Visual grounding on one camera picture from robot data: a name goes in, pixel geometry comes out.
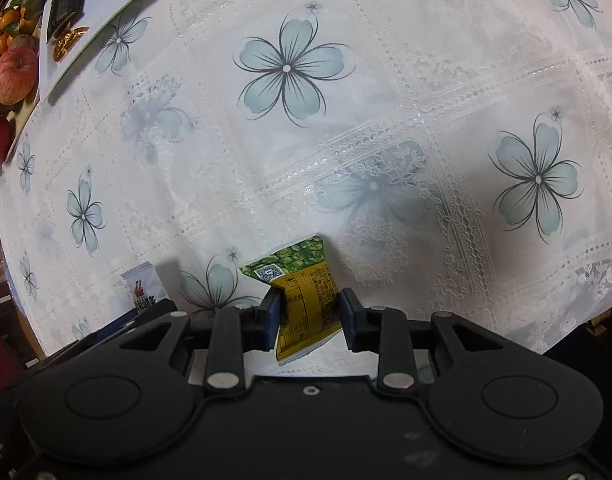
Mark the white floral lace tablecloth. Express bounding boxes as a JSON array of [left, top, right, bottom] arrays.
[[0, 0, 612, 354]]

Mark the red white hawthorn snack packet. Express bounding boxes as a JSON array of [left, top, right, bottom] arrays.
[[122, 262, 169, 312]]

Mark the beige fruit tray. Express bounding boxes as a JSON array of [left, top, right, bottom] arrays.
[[4, 86, 39, 164]]

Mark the green yellow snack packet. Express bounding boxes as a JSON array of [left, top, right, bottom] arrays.
[[240, 235, 341, 363]]

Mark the gold ingot chocolate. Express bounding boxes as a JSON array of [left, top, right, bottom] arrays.
[[52, 27, 88, 63]]

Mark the white rectangular serving tray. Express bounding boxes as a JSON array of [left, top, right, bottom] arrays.
[[38, 0, 134, 99]]

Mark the red yellow apple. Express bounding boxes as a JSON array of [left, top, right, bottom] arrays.
[[0, 47, 38, 106]]

